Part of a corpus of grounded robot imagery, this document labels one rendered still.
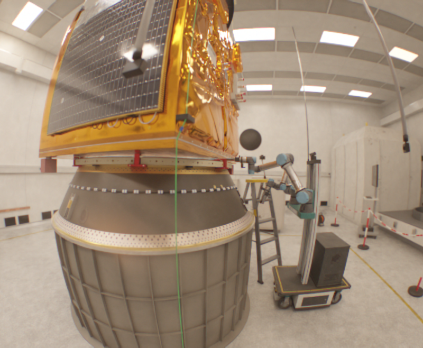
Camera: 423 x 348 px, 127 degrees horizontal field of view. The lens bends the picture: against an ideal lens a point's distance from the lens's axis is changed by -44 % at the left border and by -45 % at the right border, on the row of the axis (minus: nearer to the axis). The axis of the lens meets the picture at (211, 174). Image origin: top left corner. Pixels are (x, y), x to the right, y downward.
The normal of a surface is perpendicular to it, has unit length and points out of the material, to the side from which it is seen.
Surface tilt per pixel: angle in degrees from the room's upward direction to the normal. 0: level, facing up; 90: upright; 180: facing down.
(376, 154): 90
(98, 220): 62
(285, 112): 90
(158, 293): 90
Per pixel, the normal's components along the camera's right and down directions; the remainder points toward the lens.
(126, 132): -0.29, 0.13
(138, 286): 0.19, 0.02
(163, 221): 0.33, -0.45
